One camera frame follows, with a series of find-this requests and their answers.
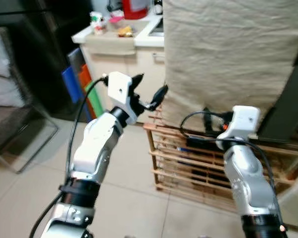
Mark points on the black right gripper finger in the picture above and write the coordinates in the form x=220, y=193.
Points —
x=208, y=121

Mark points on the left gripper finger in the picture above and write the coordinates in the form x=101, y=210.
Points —
x=160, y=95
x=137, y=81

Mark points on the white carton with green cap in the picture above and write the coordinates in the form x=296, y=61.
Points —
x=97, y=24

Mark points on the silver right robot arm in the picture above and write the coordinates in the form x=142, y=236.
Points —
x=245, y=178

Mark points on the beige kitchen cabinet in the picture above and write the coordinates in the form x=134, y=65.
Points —
x=134, y=74

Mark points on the white kitchen counter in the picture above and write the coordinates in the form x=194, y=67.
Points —
x=144, y=39

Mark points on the beige counter cloth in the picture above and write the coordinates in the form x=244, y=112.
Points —
x=109, y=45

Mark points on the green cutting board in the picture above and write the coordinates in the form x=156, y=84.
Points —
x=92, y=99

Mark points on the yellow snack bag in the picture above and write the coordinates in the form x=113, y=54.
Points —
x=125, y=32

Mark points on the wooden slatted rack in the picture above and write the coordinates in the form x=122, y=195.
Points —
x=188, y=168

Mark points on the jar with pink lid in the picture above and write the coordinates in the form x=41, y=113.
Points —
x=116, y=21

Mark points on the large beige cloth cover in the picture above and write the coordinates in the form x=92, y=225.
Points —
x=228, y=54

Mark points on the blue cutting board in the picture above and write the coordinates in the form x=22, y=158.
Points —
x=70, y=84

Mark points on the red kitchen appliance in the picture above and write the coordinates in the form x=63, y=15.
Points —
x=134, y=9

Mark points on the dark glass bottle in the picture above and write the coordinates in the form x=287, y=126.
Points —
x=158, y=7

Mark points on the tall dark refrigerator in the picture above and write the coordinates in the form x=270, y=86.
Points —
x=40, y=49

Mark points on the glass side table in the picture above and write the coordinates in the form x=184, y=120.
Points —
x=10, y=129

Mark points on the grey seat cushion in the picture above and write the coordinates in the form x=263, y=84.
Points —
x=3, y=89

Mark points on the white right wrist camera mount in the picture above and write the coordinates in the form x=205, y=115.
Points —
x=243, y=121

